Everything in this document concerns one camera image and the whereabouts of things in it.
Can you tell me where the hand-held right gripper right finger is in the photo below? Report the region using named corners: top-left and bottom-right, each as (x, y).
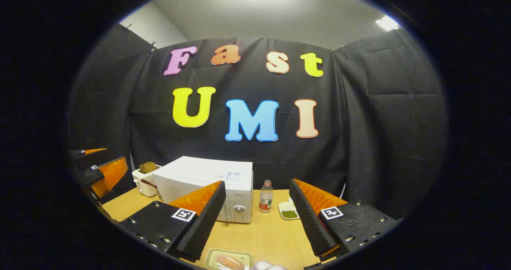
top-left (289, 178), bottom-right (400, 258)

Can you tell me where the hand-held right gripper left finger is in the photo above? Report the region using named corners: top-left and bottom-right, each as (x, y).
top-left (119, 180), bottom-right (227, 262)

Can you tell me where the white microwave oven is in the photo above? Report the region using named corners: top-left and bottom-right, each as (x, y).
top-left (153, 156), bottom-right (254, 224)

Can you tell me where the orange breaded food piece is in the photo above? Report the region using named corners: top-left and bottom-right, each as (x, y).
top-left (216, 255), bottom-right (245, 270)

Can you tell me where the pale green food tray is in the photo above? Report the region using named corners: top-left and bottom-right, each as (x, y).
top-left (204, 248), bottom-right (254, 270)

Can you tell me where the white divided dish of beans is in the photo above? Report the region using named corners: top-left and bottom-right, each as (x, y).
top-left (278, 198), bottom-right (301, 220)

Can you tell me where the white toaster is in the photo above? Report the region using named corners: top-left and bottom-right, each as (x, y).
top-left (132, 164), bottom-right (162, 197)

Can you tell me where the clear bottle with red label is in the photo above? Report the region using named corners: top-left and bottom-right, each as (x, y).
top-left (259, 179), bottom-right (274, 214)

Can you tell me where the black backdrop cloth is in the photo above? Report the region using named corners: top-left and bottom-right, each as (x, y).
top-left (68, 22), bottom-right (450, 220)

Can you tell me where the small ceiling light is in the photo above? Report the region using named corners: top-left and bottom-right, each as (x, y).
top-left (375, 15), bottom-right (400, 32)

